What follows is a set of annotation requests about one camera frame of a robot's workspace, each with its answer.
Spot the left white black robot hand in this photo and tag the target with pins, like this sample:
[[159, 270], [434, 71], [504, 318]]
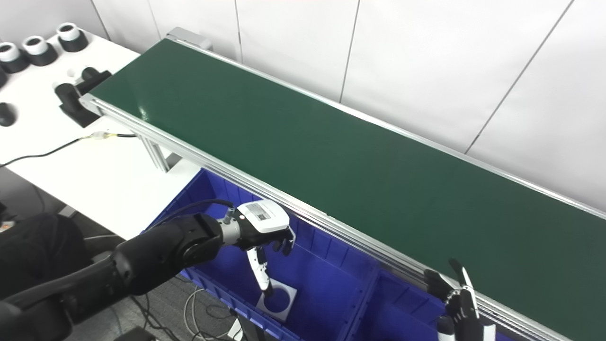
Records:
[[265, 218]]

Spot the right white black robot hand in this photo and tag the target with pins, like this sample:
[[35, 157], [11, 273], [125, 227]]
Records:
[[466, 322]]

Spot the white square part round hole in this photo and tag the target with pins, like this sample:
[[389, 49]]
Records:
[[265, 310]]

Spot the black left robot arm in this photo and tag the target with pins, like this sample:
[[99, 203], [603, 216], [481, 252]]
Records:
[[156, 255]]

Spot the green conveyor belt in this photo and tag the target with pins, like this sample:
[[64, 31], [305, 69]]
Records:
[[355, 166], [236, 177]]

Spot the blue plastic bin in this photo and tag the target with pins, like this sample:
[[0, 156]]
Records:
[[397, 312], [326, 279]]

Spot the black block part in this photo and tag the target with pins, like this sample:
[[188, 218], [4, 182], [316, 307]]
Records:
[[75, 102]]

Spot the black white cylinder part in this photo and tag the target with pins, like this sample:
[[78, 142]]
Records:
[[40, 53], [12, 59], [72, 40]]

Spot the white power strip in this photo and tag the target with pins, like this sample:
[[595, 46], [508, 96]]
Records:
[[235, 329]]

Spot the black bag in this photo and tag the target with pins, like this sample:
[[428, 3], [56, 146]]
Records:
[[38, 251]]

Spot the black round disc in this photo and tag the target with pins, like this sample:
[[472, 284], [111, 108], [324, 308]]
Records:
[[5, 114]]

